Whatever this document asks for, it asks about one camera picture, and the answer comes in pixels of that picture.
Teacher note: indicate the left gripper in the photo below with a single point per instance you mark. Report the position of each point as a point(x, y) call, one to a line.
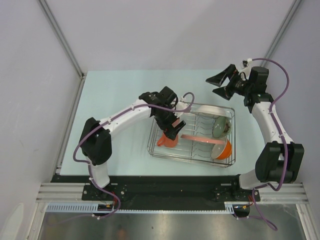
point(168, 130)

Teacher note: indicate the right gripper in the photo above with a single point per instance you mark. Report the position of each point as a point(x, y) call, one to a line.
point(224, 92)

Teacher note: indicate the white grey-rimmed deep plate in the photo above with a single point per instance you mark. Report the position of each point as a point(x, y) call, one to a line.
point(210, 111)

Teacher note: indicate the pink cream floral plate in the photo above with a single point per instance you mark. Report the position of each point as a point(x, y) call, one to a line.
point(202, 139)

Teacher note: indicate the metal wire dish rack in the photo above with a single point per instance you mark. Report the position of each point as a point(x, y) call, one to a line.
point(208, 137)

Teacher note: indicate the green floral bowl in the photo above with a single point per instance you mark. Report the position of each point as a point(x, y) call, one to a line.
point(222, 127)

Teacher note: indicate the orange white bowl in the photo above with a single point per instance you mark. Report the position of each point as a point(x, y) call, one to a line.
point(221, 151)

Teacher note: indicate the pink plastic cup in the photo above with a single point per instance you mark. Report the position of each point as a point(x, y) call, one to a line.
point(176, 123)

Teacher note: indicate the orange white mug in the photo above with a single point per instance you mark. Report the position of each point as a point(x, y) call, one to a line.
point(167, 142)

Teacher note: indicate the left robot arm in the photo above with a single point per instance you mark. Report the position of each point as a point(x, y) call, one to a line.
point(97, 135)

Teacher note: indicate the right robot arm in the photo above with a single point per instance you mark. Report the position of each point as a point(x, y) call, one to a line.
point(280, 160)

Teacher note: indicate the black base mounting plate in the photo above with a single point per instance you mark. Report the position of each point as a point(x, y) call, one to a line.
point(162, 193)

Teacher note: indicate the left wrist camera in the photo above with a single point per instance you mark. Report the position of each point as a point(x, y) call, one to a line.
point(180, 108)

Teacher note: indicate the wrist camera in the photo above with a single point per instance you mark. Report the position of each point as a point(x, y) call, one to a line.
point(180, 108)
point(246, 66)

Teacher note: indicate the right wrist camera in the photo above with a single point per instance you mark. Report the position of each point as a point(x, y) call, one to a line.
point(246, 66)

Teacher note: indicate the right aluminium frame post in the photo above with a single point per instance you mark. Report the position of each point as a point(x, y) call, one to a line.
point(283, 28)

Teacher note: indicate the aluminium frame post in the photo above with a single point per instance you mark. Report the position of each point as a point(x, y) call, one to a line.
point(49, 15)
point(283, 28)

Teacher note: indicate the aluminium front rail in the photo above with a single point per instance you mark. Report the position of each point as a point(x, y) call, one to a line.
point(293, 193)

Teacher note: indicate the white slotted cable duct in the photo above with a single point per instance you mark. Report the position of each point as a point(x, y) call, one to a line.
point(96, 208)

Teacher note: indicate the left aluminium frame post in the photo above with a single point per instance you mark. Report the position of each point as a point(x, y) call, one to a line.
point(49, 15)

